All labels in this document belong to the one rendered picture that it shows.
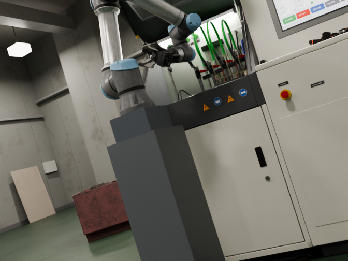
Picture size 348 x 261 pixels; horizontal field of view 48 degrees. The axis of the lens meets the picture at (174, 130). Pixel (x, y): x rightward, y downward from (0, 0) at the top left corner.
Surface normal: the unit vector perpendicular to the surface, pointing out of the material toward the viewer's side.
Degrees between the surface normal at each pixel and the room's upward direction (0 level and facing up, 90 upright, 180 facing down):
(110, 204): 90
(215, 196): 90
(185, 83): 90
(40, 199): 82
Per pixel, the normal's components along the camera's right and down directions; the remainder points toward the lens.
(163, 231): -0.47, 0.10
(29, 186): 0.78, -0.41
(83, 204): 0.11, -0.09
